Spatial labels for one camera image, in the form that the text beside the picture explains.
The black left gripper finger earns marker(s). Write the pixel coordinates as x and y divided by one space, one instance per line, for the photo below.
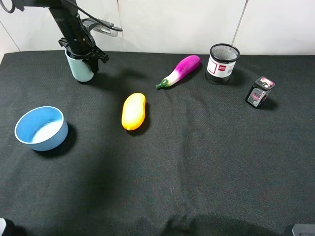
92 63

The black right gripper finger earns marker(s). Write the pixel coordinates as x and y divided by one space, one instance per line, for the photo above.
70 55

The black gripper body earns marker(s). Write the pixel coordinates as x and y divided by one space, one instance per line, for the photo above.
80 44

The light teal plastic cup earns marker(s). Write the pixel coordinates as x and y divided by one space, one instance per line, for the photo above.
80 71

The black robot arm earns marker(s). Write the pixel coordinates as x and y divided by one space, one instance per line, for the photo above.
63 11

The grey object bottom right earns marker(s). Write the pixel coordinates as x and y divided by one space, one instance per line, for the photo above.
303 230

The yellow toy mango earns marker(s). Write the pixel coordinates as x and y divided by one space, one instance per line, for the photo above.
133 113

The blue bowl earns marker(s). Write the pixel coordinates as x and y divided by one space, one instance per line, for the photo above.
42 129

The purple toy eggplant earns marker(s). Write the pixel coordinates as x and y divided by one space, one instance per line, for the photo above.
182 69

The black mesh pen holder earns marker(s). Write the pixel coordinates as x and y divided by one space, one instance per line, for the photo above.
221 62

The black tablecloth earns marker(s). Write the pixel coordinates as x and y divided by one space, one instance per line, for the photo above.
204 162

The small black clip box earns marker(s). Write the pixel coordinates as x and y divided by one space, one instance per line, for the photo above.
259 91

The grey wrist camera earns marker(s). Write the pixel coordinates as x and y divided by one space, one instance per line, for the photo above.
102 26

